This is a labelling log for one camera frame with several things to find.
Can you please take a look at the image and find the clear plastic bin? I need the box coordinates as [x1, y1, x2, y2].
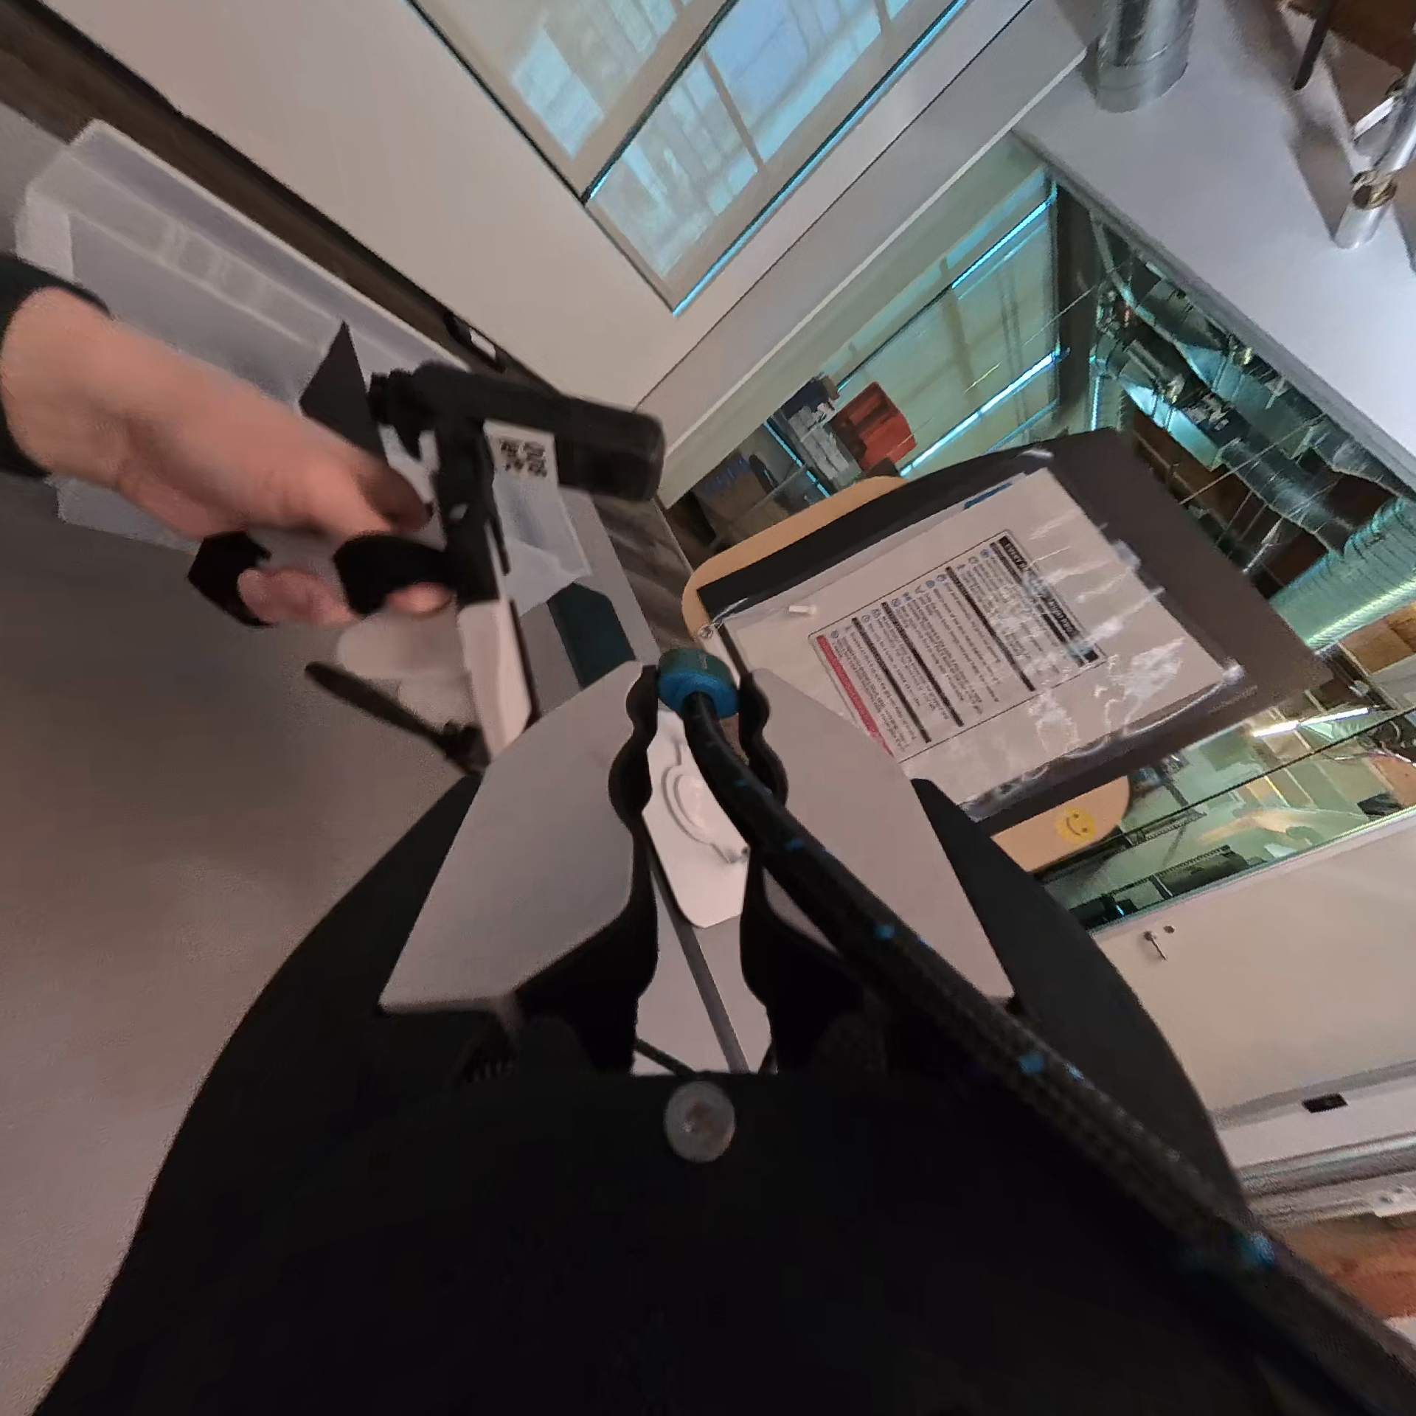
[20, 120, 590, 621]

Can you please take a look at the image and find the black framed display board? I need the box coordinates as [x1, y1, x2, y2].
[708, 431, 1328, 823]

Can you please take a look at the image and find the black braided hdmi cable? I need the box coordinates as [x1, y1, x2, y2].
[655, 648, 1416, 1416]

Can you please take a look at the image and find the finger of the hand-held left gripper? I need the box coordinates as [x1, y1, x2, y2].
[456, 596, 537, 759]

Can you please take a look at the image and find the white stand base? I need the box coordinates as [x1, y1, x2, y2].
[644, 731, 755, 930]

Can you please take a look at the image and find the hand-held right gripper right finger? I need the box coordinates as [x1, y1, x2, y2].
[738, 667, 1014, 1073]

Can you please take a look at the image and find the glass window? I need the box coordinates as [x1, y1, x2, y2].
[411, 0, 974, 318]

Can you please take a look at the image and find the black desk cable cover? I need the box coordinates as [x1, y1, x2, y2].
[551, 584, 639, 668]

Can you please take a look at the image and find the printed instruction sheet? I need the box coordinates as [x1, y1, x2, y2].
[810, 540, 1109, 756]

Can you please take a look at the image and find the red storage crate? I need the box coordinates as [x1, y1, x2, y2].
[829, 382, 922, 464]

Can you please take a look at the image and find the rounded wooden panel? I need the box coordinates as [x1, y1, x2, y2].
[679, 476, 1132, 879]

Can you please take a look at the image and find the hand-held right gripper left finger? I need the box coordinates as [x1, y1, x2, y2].
[379, 662, 660, 1073]

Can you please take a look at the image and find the silver ventilation duct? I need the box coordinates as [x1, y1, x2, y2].
[1089, 0, 1203, 115]

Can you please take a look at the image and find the chrome pipe fitting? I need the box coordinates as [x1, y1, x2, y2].
[1330, 67, 1416, 250]

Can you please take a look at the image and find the silver insulated pipe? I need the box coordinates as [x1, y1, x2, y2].
[1105, 260, 1416, 655]

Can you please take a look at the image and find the person's left hand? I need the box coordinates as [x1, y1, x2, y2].
[0, 291, 456, 631]

